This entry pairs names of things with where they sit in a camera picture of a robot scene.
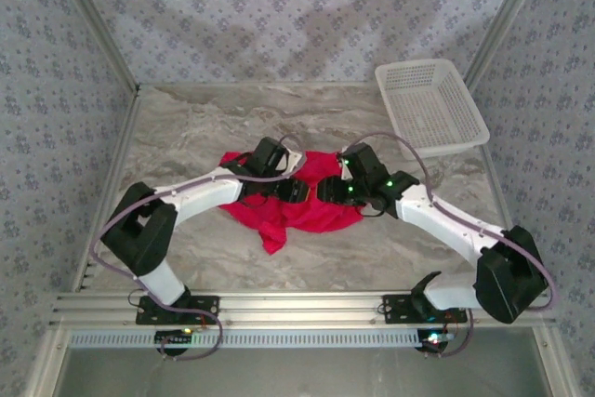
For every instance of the red t-shirt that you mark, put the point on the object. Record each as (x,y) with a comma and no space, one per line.
(307,218)

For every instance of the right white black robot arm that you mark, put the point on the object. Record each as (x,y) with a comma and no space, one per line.
(446,220)

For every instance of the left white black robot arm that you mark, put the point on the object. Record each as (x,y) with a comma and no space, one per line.
(204,194)

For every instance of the white perforated plastic basket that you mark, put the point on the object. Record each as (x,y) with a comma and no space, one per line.
(432,109)

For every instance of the right black controller board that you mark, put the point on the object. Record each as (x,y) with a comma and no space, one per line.
(430,346)

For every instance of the black controller board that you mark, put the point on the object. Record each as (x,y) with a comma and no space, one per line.
(172,338)
(430,346)

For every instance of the left black controller board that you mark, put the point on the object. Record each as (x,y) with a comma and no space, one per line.
(172,338)

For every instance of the aluminium table side rail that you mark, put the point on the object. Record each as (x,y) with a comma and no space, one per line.
(123,136)
(496,188)

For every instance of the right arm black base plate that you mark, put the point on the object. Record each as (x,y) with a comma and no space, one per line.
(395,313)

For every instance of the aluminium mounting rail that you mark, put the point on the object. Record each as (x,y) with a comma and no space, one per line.
(302,308)

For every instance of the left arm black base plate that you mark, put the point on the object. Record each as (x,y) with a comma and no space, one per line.
(146,315)

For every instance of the aluminium frame post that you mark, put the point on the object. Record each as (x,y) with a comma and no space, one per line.
(504,20)
(99,20)

